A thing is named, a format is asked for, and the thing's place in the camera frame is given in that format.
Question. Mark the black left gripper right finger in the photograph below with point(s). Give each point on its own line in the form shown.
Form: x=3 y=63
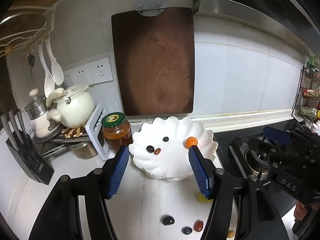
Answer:
x=258 y=217

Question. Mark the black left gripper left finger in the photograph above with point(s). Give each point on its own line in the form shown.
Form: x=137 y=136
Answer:
x=59 y=217

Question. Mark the red cherry tomato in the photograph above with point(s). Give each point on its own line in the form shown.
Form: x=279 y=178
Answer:
x=198 y=226
x=157 y=151

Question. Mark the green apple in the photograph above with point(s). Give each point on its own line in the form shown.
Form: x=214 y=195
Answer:
x=201 y=198

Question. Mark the dark purple plum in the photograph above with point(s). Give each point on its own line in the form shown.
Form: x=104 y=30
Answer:
x=167 y=220

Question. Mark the orange tangerine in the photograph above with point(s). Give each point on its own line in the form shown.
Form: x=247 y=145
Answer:
x=191 y=141

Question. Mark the right hand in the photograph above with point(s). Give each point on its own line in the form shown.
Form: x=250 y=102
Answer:
x=300 y=210

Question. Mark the black gas stove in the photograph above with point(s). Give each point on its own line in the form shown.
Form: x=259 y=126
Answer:
x=239 y=160

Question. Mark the steel pot under rack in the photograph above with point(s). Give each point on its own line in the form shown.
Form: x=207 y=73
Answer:
x=83 y=150

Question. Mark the black knife block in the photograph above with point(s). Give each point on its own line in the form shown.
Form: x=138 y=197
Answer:
x=23 y=149

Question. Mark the glass jar of sauce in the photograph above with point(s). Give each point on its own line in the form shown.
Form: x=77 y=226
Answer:
x=116 y=130

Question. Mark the small steel steamer pot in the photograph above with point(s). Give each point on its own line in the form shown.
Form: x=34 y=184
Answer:
x=37 y=112

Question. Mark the cream ceramic pot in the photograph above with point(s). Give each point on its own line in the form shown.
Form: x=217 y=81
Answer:
x=72 y=107

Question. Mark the white scalloped ceramic bowl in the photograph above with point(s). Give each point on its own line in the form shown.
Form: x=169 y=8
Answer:
x=173 y=162

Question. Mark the white rice spoon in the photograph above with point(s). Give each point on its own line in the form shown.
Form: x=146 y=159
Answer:
x=49 y=84
x=57 y=71

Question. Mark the brown wooden cutting board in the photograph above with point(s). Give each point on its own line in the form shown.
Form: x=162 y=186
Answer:
x=155 y=61

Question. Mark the steel range hood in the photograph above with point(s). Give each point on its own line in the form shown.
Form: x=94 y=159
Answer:
x=240 y=13

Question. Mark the black wire spice rack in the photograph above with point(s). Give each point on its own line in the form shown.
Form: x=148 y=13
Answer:
x=306 y=106

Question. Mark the white rack frame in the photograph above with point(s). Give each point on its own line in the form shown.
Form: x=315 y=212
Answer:
x=94 y=131

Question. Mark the white wall socket strip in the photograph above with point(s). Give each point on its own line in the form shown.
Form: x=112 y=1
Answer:
x=92 y=73

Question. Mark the white wire wall shelf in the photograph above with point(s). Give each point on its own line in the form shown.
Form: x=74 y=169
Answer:
x=25 y=23

